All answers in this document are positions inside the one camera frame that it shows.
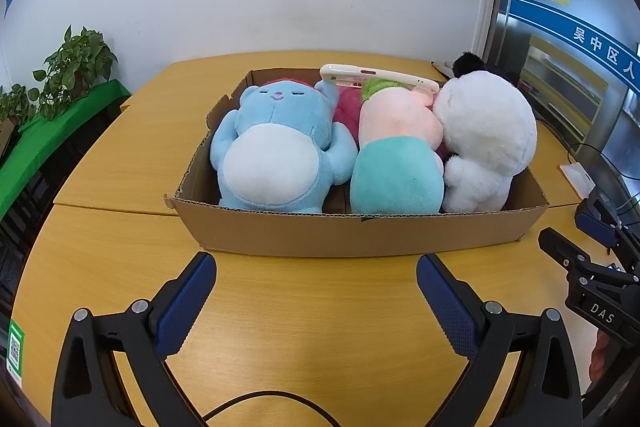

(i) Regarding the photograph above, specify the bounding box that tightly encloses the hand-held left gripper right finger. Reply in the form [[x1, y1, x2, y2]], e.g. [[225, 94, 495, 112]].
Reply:
[[416, 253, 583, 427]]

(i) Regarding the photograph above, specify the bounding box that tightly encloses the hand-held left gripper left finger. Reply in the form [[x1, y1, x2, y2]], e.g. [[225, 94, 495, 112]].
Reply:
[[51, 251, 218, 427]]

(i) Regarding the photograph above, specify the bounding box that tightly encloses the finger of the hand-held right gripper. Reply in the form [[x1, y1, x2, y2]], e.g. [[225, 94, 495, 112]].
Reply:
[[538, 227, 596, 278], [574, 194, 621, 248]]

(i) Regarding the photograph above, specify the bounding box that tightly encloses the cardboard box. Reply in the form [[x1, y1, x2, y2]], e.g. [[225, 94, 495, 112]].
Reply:
[[164, 68, 549, 258]]

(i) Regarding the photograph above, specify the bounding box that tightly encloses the pink and teal plush toy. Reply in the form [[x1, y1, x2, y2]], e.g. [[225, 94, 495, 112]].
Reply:
[[349, 77, 446, 214]]

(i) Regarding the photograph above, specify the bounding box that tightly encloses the white panda plush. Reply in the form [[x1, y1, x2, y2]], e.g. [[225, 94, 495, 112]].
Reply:
[[432, 52, 538, 214]]

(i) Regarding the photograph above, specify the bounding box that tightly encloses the blue plush toy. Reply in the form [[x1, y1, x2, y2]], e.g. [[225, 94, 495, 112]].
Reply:
[[209, 77, 358, 214]]

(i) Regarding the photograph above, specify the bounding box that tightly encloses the pink plush bear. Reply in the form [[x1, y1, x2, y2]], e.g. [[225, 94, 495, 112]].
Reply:
[[332, 84, 368, 148]]

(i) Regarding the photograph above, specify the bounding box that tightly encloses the person's right hand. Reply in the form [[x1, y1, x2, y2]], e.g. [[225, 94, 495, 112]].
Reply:
[[589, 329, 611, 383]]

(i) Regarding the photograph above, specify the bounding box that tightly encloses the white flat packet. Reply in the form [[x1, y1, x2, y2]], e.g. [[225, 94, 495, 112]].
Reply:
[[557, 163, 596, 200]]

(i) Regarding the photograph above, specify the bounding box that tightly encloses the glass door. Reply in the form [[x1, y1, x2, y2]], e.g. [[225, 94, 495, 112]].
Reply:
[[495, 0, 640, 188]]

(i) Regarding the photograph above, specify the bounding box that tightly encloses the green code sticker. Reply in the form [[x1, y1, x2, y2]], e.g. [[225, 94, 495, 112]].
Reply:
[[6, 319, 26, 380]]

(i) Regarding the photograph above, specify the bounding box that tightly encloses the blue door banner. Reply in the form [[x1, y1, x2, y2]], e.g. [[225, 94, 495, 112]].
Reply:
[[507, 0, 640, 98]]

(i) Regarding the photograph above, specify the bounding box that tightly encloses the green table cloth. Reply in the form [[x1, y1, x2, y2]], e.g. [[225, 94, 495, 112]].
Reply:
[[0, 79, 132, 220]]

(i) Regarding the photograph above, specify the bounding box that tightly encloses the small potted plant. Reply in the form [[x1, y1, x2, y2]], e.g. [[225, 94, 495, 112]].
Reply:
[[0, 84, 40, 128]]

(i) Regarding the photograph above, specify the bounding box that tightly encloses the large potted plant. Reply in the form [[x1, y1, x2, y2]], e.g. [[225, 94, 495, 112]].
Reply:
[[32, 25, 118, 108]]

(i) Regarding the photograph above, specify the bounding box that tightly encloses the black table cable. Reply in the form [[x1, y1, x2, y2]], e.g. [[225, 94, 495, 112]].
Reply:
[[567, 143, 640, 182]]

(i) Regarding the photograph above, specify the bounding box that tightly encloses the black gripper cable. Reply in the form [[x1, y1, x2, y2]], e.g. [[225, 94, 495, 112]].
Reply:
[[202, 389, 341, 427]]

